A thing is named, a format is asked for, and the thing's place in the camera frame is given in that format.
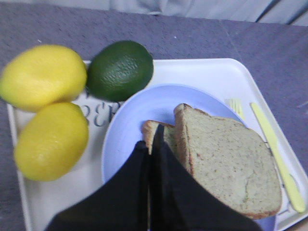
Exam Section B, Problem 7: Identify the light blue round plate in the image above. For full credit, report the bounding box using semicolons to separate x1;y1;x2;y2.
101;83;278;231

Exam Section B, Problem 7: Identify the rear yellow lemon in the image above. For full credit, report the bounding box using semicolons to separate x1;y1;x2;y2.
0;45;87;112

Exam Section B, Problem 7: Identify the yellow plastic fork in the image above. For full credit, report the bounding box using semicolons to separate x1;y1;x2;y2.
225;99;245;120

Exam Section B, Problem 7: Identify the yellow plastic knife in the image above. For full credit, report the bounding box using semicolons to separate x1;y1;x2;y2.
250;103;306;213

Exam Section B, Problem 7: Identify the front yellow lemon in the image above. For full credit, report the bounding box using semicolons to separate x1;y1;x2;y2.
14;103;89;181

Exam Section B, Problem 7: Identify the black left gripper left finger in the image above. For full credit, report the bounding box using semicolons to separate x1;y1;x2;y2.
46;141;150;231

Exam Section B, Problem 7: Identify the green lime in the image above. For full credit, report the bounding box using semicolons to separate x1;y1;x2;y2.
86;40;154;102

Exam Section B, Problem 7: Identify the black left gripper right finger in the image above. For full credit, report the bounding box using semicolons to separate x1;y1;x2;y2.
150;125;262;231

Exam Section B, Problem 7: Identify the white curtain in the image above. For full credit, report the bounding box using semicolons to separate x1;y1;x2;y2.
109;0;308;26

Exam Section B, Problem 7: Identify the bread slice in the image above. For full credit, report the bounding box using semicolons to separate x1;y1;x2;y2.
174;103;282;219
141;120;177;154

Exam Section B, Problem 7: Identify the yellow lemon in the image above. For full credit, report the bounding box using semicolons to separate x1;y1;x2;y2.
0;45;87;112
14;103;89;181

